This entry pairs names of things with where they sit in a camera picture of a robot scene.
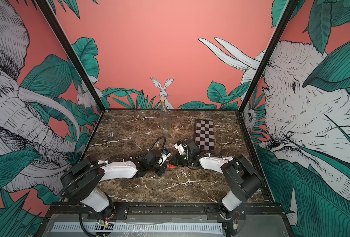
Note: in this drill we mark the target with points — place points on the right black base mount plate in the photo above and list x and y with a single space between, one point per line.
219 212

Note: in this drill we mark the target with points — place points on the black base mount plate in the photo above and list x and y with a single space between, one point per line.
219 212
118 211

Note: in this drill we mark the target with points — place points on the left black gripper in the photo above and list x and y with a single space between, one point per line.
163 167

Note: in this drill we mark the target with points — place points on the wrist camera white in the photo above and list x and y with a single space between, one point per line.
180 147
165 154

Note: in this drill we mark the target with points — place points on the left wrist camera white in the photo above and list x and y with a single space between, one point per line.
165 154

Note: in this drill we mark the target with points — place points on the white perforated strip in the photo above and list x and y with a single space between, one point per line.
121 227

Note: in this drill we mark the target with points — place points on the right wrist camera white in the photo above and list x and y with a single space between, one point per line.
180 147

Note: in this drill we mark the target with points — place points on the black white chessboard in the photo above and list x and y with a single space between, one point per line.
204 134

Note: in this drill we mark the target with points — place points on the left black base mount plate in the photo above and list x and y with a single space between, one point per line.
118 211

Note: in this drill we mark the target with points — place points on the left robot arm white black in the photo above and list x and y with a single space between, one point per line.
81 181

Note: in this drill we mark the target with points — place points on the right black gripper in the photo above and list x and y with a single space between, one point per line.
178 159

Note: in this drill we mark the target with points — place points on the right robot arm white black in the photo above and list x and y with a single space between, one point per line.
240 175

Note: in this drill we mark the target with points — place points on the clear glass bottle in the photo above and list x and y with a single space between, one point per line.
164 118

